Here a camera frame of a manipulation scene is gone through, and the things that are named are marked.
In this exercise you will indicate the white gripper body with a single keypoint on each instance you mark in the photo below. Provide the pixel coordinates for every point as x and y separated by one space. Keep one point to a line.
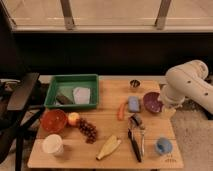
167 113

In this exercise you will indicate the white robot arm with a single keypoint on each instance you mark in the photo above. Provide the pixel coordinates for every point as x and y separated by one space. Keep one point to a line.
188 80

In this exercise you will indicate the purple bowl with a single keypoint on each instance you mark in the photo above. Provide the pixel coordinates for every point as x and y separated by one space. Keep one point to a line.
151 102

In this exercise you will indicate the orange bowl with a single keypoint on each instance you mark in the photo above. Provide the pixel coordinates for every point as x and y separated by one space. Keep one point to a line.
53 121

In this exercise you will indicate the blue cup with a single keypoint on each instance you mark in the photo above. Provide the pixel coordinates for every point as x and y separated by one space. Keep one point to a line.
163 146

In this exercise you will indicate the blue sponge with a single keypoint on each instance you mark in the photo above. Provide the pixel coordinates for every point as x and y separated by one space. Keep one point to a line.
133 104

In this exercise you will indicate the small metal cup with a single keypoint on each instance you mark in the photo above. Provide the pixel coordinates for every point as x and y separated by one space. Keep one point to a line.
134 83

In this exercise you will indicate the orange carrot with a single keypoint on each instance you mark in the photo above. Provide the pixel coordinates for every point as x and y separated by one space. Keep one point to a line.
121 111

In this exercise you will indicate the yellow banana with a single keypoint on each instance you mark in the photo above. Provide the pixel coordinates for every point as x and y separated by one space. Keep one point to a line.
109 147

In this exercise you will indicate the bunch of red grapes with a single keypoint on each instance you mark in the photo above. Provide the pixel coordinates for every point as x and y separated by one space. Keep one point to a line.
88 130

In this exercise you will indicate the white cloth in tray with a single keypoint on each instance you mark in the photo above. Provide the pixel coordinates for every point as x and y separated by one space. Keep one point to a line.
81 95

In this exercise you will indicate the red yellow apple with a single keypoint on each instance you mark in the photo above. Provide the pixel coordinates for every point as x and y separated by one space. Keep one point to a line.
73 117

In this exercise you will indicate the green plastic tray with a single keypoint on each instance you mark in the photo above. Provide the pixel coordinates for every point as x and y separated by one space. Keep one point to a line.
65 84

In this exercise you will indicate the dark brown block in tray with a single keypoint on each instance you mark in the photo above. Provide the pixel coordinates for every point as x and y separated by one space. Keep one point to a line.
63 99

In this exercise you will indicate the white paper cup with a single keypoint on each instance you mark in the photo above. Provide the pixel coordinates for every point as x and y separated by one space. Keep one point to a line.
53 145

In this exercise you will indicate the black chair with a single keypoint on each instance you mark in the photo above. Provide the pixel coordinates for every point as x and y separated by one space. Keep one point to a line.
11 128

